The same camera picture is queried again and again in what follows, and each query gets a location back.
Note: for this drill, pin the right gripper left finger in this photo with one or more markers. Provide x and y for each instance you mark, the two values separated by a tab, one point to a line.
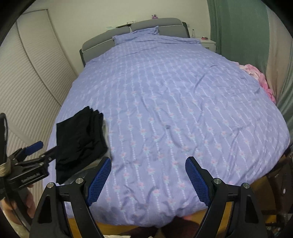
50	219

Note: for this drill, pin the pink blanket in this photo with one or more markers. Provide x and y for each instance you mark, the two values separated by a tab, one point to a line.
260	77

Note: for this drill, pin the white louvered wardrobe door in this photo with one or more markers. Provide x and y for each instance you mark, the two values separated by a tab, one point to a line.
35	79

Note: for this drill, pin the purple floral bed cover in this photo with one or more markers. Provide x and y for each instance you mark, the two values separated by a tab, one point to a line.
165	99

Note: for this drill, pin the grey bed headboard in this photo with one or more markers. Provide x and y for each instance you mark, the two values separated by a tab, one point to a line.
100	44

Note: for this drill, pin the person's left hand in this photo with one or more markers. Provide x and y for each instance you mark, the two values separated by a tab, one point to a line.
9	207

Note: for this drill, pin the purple floral pillow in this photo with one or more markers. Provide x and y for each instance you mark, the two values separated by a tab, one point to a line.
119	39

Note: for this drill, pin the green curtain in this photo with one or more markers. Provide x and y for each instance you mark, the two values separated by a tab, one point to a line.
241	32

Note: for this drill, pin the beige curtain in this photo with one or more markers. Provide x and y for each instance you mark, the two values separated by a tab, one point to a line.
279	53

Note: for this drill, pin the black pants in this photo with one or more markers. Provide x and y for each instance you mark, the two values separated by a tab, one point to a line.
80	141

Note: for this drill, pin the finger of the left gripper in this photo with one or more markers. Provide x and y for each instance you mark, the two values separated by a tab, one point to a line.
27	151
49	155

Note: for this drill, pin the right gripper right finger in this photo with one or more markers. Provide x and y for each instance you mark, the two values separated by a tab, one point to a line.
246	219

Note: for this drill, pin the white nightstand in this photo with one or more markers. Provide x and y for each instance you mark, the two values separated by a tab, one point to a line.
208	44

